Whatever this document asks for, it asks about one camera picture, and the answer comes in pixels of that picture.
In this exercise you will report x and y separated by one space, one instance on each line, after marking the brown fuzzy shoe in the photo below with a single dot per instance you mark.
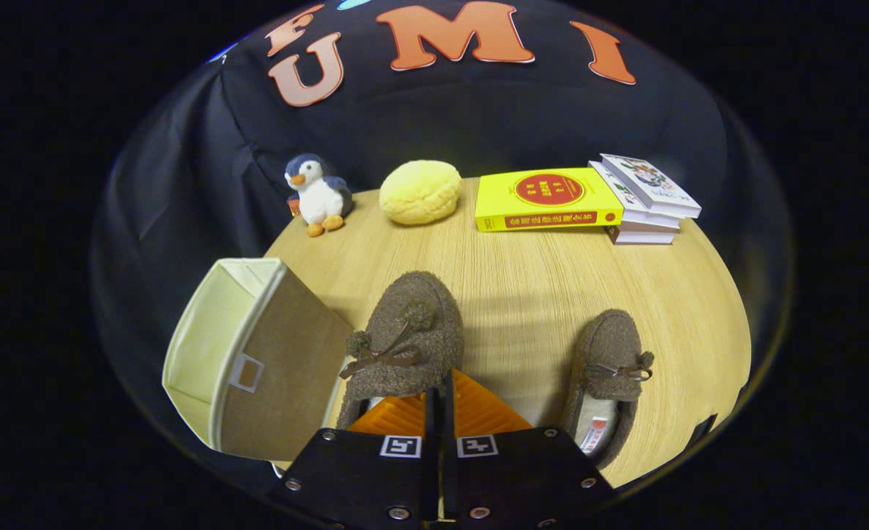
611 346
412 316

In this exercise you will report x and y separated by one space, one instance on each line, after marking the white book with illustrated cover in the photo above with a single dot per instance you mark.
644 217
651 184

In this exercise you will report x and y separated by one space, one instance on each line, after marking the penguin plush toy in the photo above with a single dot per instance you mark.
322 199

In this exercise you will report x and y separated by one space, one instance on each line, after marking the brown fabric storage box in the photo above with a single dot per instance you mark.
279 361

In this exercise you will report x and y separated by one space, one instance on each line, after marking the yellow book with red circle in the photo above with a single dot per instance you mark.
544 195

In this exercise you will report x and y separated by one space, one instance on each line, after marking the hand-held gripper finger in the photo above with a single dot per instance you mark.
432 442
449 442

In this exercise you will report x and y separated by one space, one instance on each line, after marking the yellow bread-shaped plush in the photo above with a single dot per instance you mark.
419 191

